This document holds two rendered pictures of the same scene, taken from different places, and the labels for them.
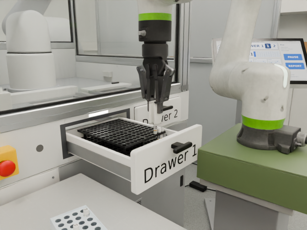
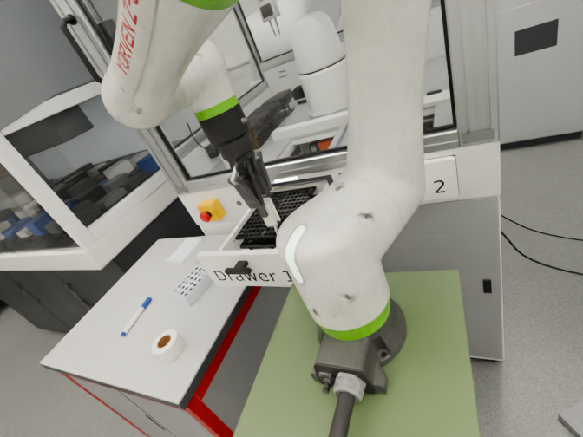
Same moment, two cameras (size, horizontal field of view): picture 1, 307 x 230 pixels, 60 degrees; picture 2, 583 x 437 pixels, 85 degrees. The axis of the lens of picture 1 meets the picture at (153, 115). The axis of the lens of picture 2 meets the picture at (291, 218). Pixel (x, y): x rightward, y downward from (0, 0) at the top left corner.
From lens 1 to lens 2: 1.03 m
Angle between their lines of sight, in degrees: 77
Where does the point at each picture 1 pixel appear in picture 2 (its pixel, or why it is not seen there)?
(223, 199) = not seen: hidden behind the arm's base
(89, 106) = (273, 172)
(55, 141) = not seen: hidden behind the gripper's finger
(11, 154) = (209, 207)
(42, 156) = (243, 209)
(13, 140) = (219, 195)
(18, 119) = (214, 182)
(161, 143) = (224, 257)
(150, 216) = (228, 305)
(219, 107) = not seen: outside the picture
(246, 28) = (355, 96)
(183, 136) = (256, 257)
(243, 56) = (362, 161)
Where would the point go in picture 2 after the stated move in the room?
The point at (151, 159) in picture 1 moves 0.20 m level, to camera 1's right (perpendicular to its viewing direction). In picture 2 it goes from (217, 265) to (228, 318)
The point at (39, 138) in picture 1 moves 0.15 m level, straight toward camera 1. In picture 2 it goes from (235, 196) to (200, 222)
